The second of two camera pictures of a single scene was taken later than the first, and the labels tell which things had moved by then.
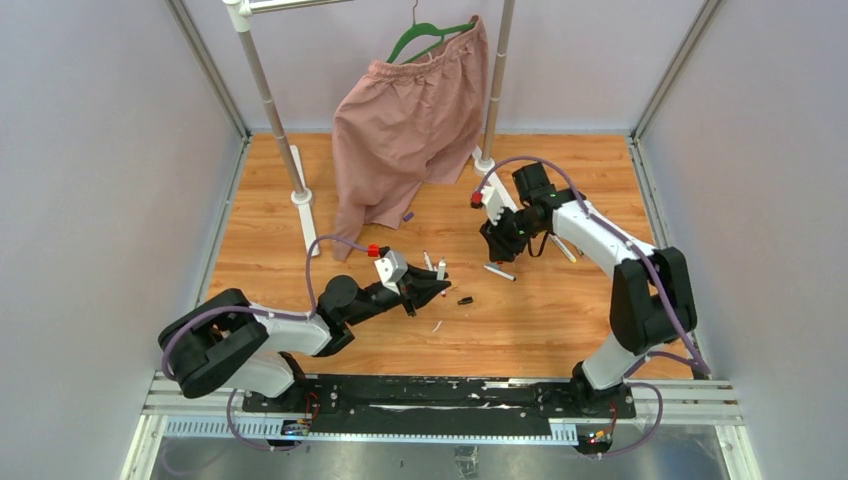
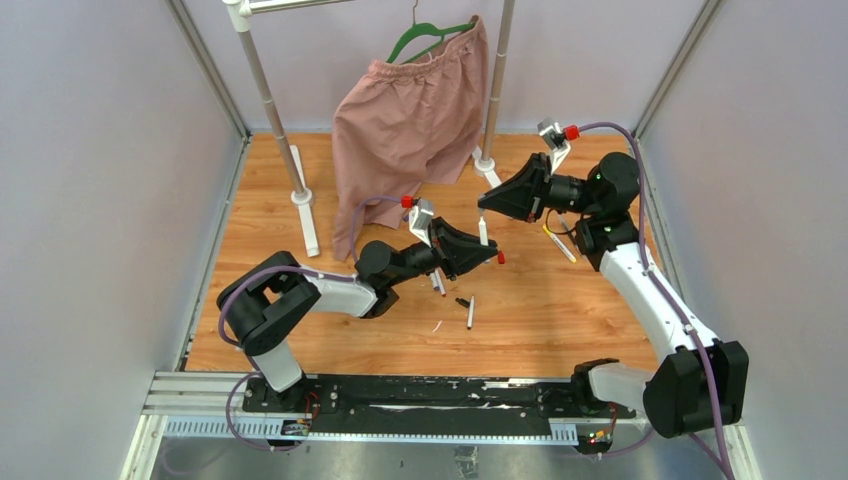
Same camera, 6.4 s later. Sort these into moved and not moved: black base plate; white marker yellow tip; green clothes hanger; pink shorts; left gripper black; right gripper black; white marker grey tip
Moved: left gripper black; white marker grey tip; right gripper black
Not moved: white marker yellow tip; pink shorts; black base plate; green clothes hanger
